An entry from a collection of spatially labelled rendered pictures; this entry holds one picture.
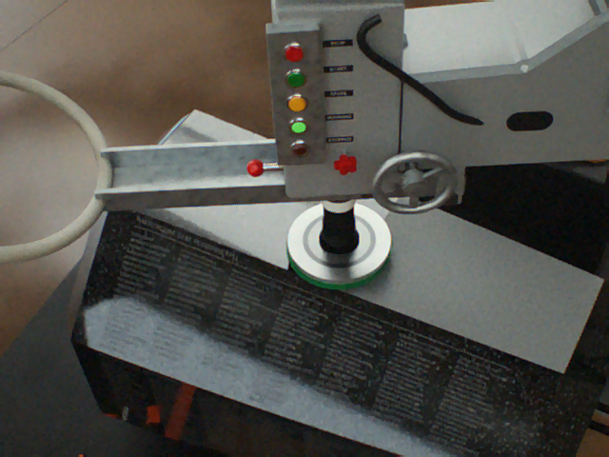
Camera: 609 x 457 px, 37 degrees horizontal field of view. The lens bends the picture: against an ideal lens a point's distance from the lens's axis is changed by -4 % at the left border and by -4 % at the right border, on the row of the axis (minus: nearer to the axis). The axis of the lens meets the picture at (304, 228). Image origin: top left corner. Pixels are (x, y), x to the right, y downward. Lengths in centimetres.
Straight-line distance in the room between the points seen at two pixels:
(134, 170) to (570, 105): 83
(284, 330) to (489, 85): 73
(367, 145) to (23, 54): 270
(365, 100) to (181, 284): 73
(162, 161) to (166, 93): 190
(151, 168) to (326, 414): 62
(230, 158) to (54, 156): 182
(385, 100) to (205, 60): 237
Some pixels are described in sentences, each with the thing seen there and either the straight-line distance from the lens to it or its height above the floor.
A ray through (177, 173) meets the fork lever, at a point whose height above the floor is 111.
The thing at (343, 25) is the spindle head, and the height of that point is 153.
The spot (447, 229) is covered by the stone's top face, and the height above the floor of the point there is 85.
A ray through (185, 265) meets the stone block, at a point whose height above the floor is 80.
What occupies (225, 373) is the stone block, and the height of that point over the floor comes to 66.
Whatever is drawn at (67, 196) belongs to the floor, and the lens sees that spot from 341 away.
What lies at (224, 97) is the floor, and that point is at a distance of 366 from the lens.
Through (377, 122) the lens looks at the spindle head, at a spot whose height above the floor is 133.
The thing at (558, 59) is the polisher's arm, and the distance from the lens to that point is 155.
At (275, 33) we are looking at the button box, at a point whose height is 154.
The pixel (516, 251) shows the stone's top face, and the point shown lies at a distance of 202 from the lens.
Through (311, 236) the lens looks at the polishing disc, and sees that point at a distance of 195.
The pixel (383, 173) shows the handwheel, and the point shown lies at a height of 126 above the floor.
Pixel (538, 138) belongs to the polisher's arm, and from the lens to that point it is 166.
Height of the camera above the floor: 239
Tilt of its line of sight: 49 degrees down
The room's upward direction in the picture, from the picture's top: 3 degrees counter-clockwise
